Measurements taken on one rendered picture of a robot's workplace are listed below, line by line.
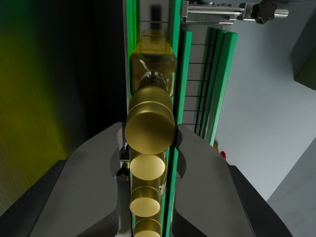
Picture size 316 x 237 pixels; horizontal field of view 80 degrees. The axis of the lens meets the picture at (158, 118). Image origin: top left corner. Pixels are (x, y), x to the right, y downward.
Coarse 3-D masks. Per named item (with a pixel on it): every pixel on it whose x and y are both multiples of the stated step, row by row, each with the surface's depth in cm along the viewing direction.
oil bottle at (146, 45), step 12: (144, 36) 38; (144, 48) 25; (156, 48) 25; (168, 48) 26; (132, 60) 21; (144, 60) 21; (156, 60) 21; (168, 60) 21; (132, 72) 21; (144, 72) 20; (168, 72) 21; (132, 84) 22; (168, 84) 21
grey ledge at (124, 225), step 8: (120, 152) 53; (128, 168) 56; (120, 184) 59; (128, 184) 59; (120, 192) 60; (128, 192) 60; (120, 200) 62; (128, 200) 62; (120, 208) 64; (128, 208) 64; (120, 216) 66; (128, 216) 66; (120, 224) 68; (128, 224) 68; (120, 232) 71; (128, 232) 71
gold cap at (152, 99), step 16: (144, 96) 13; (160, 96) 14; (128, 112) 13; (144, 112) 11; (160, 112) 12; (128, 128) 12; (144, 128) 12; (160, 128) 12; (144, 144) 13; (160, 144) 13
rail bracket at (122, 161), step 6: (126, 144) 49; (126, 150) 46; (120, 156) 44; (126, 156) 44; (120, 162) 43; (126, 162) 43; (120, 168) 41; (126, 168) 41; (120, 174) 39; (126, 174) 39; (120, 180) 40; (126, 180) 40
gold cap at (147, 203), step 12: (132, 180) 24; (144, 180) 22; (156, 180) 22; (132, 192) 22; (144, 192) 20; (156, 192) 21; (132, 204) 20; (144, 204) 20; (156, 204) 20; (144, 216) 21
